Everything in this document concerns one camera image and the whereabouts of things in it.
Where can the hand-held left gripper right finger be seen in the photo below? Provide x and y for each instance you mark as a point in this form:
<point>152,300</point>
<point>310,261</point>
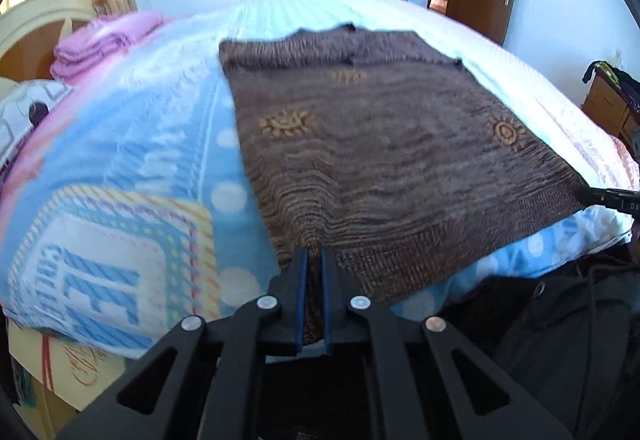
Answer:
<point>327,305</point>

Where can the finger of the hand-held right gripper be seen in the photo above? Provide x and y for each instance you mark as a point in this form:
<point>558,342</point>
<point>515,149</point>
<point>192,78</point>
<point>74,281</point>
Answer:
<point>610,201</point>

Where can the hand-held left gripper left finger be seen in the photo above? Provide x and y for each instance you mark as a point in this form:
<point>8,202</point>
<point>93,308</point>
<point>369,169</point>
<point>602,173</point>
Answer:
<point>300,305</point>

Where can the brown knit sweater sun pattern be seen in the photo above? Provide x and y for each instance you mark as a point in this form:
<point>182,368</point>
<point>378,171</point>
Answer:
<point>390,159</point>

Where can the dark clothes on nightstand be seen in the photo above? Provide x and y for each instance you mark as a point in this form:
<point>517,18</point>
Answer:
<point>612,77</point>

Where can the wooden nightstand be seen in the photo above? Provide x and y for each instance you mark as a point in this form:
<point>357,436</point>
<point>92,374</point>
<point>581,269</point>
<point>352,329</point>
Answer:
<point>607,107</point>

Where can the printed blue pink bed sheet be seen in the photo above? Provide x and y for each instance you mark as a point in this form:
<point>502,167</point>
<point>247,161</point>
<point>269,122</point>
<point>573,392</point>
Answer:
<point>150,159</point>

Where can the beige cardboard box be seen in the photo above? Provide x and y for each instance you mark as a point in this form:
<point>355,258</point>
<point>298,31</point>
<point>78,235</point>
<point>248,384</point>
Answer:
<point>65,370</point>

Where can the folded pink blanket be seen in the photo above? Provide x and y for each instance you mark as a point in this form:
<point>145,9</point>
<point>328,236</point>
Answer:
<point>100,44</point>

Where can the patterned white grey pillow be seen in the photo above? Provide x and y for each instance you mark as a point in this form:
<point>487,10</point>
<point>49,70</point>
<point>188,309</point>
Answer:
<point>30,114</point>

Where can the cream wooden bed headboard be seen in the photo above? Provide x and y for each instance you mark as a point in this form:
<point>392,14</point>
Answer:
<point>35,24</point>

